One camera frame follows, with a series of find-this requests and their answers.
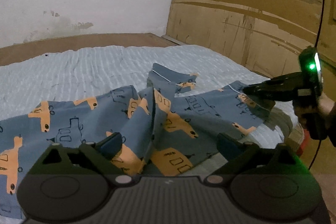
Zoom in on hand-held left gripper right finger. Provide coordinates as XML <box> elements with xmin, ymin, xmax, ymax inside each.
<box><xmin>206</xmin><ymin>133</ymin><xmax>310</xmax><ymax>185</ymax></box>

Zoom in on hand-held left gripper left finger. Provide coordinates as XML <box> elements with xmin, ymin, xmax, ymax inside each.
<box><xmin>28</xmin><ymin>132</ymin><xmax>134</xmax><ymax>185</ymax></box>

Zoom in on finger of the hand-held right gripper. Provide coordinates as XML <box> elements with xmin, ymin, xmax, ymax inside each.
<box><xmin>245</xmin><ymin>79</ymin><xmax>276</xmax><ymax>109</ymax></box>

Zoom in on blue pants with orange print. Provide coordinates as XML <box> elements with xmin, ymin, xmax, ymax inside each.
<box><xmin>0</xmin><ymin>63</ymin><xmax>275</xmax><ymax>220</ymax></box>

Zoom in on person's right hand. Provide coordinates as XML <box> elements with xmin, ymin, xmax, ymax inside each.
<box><xmin>318</xmin><ymin>96</ymin><xmax>336</xmax><ymax>146</ymax></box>

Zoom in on grey cloth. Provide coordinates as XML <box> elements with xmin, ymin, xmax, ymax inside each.
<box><xmin>262</xmin><ymin>108</ymin><xmax>298</xmax><ymax>142</ymax></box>

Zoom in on red object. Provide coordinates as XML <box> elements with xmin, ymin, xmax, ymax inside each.
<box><xmin>299</xmin><ymin>130</ymin><xmax>311</xmax><ymax>159</ymax></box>

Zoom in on light blue deer-print bedspread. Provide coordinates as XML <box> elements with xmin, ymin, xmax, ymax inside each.
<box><xmin>0</xmin><ymin>45</ymin><xmax>300</xmax><ymax>151</ymax></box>

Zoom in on scuffed plywood board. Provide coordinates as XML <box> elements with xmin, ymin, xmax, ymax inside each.
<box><xmin>166</xmin><ymin>0</ymin><xmax>336</xmax><ymax>83</ymax></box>

